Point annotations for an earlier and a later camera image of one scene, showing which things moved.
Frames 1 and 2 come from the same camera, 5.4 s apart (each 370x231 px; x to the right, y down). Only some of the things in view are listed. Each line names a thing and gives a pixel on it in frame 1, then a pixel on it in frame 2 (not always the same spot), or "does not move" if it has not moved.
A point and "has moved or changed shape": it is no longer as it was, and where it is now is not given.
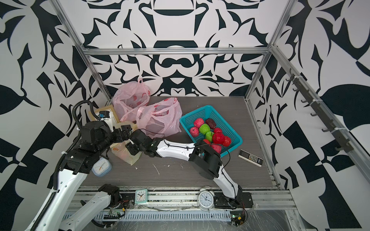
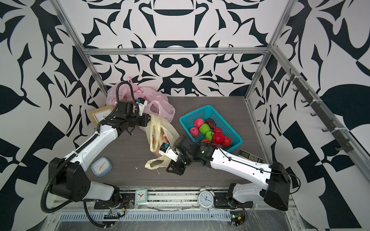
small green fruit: x=208 y=135 does not move
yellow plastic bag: x=120 y=149 -> x=160 y=131
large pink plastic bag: x=128 y=97 has moved or changed shape
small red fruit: x=227 y=141 does not move
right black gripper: x=128 y=146 -> x=174 y=168
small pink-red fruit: x=194 y=132 does not move
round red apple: x=218 y=130 does not move
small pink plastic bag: x=161 y=119 -> x=158 y=104
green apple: x=204 y=128 does not move
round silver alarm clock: x=205 y=199 does not move
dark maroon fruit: x=211 y=123 does not move
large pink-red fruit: x=198 y=122 does not move
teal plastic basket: x=208 y=111 does not move
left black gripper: x=118 y=133 -> x=145 y=118
